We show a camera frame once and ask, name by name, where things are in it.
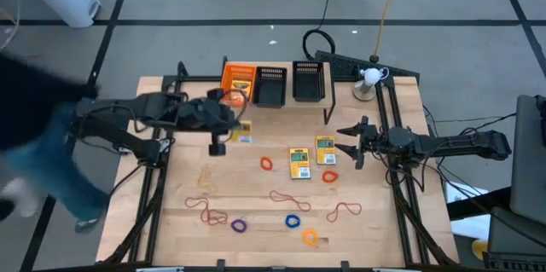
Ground wooden shelf riser black legs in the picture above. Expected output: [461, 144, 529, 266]
[220, 55, 337, 125]

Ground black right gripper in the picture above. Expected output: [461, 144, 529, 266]
[334, 114, 387, 171]

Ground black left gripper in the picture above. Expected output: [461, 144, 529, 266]
[177, 87, 241, 158]

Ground small yellow object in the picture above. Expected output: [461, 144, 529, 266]
[471, 239, 490, 260]

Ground orange slotted plastic basket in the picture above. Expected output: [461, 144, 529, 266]
[220, 63, 257, 107]

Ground yellow carded supply pack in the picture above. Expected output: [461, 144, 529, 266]
[229, 76, 253, 107]
[289, 148, 311, 180]
[231, 119, 253, 145]
[315, 135, 337, 166]

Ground black left base cable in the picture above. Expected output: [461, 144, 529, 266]
[105, 163, 144, 213]

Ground red rubber band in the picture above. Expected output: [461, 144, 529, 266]
[184, 196, 229, 227]
[269, 190, 312, 213]
[326, 201, 363, 223]

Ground yellow hanging cable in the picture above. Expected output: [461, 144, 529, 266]
[369, 0, 404, 64]

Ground black slotted plastic basket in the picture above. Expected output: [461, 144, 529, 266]
[292, 61, 326, 103]
[253, 66, 288, 109]

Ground yellow rubber band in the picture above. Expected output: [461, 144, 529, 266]
[196, 164, 218, 194]

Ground black power cables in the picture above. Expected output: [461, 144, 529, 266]
[420, 105, 520, 199]

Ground black aluminium rig frame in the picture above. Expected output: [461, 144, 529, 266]
[96, 61, 461, 272]

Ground grey computer case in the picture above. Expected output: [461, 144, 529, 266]
[509, 94, 546, 227]

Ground yellow coil keychain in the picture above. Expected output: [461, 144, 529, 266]
[301, 229, 320, 246]

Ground white bulb lamp brass base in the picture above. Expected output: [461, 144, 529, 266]
[351, 67, 390, 102]

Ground black looped floor cable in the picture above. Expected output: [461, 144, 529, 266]
[301, 0, 338, 62]

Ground person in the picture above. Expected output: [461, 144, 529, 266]
[0, 52, 113, 235]

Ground black equipment box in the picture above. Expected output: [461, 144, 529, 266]
[483, 206, 546, 272]

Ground white paper sheet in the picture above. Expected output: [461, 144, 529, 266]
[443, 181, 491, 241]

